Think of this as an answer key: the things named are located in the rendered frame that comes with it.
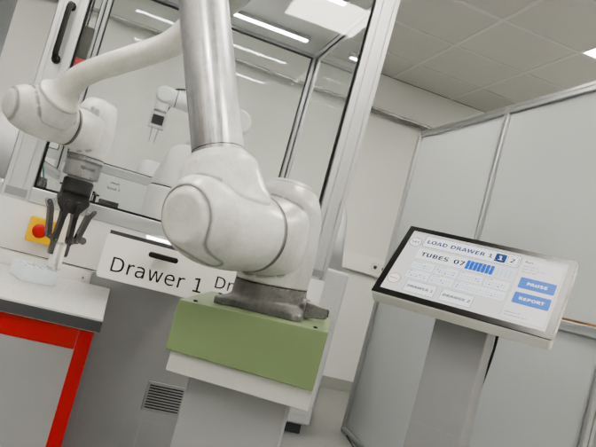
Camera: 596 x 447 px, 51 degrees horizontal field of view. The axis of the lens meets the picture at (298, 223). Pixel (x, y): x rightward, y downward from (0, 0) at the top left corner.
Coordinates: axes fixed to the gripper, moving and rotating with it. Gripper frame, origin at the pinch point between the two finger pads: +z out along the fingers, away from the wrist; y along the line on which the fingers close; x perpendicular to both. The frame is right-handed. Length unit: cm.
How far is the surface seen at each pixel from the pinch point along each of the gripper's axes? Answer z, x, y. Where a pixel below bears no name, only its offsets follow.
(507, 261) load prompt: -31, -51, 112
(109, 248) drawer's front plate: -5.4, -11.3, 8.5
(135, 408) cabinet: 41, 13, 39
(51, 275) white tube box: 5.0, -1.5, -0.2
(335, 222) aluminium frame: -31, -4, 83
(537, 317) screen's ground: -17, -68, 106
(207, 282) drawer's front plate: -3.4, -20.8, 32.6
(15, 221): -4.4, 30.3, -4.9
